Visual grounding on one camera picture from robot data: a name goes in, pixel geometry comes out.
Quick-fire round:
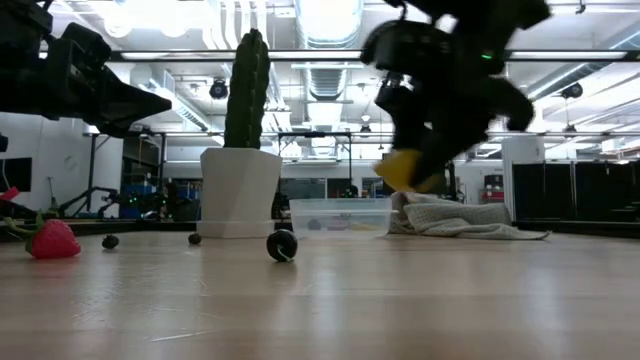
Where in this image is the red tool cabinet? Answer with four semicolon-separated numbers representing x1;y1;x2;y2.
482;173;506;204

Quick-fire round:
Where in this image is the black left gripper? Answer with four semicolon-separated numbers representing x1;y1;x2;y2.
0;34;174;140

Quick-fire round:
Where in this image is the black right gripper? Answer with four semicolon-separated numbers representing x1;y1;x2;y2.
372;47;537;190

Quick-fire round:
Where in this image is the clear plastic tupperware container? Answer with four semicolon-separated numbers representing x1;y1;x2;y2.
288;197;399;239

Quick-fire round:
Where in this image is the yellow lemon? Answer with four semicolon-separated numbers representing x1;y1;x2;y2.
373;147;444;195

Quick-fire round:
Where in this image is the grey crumpled towel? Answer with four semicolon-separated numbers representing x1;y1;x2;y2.
388;191;551;241

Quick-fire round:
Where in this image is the green cactus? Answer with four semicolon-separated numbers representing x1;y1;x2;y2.
223;28;272;150

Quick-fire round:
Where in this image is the white square column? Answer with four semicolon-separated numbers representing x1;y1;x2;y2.
501;135;547;221

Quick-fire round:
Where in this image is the black overhead rig beam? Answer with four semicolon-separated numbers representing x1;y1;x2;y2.
107;48;640;64

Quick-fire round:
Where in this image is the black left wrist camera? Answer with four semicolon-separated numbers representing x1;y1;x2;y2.
46;22;113;76

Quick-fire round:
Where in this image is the black shelving rack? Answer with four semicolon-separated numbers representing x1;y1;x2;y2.
121;130;168;221

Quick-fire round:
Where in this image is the black room divider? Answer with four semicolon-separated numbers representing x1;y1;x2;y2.
511;160;640;224

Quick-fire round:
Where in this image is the black hanging ceiling camera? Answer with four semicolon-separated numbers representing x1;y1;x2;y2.
560;81;585;101
377;71;404;100
208;78;230;101

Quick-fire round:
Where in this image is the silver ceiling air duct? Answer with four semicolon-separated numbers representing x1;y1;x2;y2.
294;0;365;101

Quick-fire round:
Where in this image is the black wall screen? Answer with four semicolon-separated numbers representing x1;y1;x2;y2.
0;156;33;194

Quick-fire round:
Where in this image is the black background rig frame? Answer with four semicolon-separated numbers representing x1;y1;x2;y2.
276;130;354;221

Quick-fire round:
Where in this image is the white faceted plant pot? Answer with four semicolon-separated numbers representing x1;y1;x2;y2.
195;146;284;240

